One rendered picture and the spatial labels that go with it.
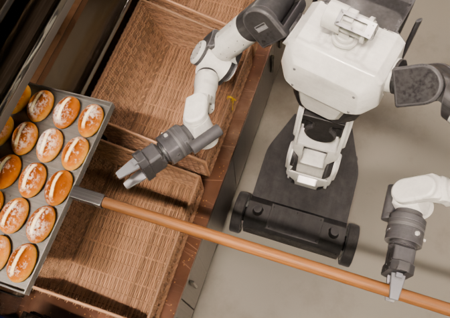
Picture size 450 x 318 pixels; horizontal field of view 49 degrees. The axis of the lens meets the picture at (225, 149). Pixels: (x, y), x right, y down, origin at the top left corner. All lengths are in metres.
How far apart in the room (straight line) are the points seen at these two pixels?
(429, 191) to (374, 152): 1.45
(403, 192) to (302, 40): 0.45
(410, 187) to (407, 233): 0.11
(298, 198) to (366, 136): 0.58
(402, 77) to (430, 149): 1.56
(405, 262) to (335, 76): 0.46
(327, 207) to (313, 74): 1.20
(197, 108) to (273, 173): 1.13
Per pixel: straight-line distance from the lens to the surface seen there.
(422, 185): 1.29
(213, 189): 1.95
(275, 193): 2.38
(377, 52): 1.27
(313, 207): 2.37
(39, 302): 2.01
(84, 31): 1.83
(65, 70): 1.78
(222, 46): 1.46
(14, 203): 1.39
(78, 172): 1.41
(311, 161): 1.85
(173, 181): 1.97
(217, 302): 2.45
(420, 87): 1.25
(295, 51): 1.26
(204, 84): 1.45
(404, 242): 1.28
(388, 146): 2.74
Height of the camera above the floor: 2.43
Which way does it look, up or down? 67 degrees down
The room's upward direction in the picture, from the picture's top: 8 degrees counter-clockwise
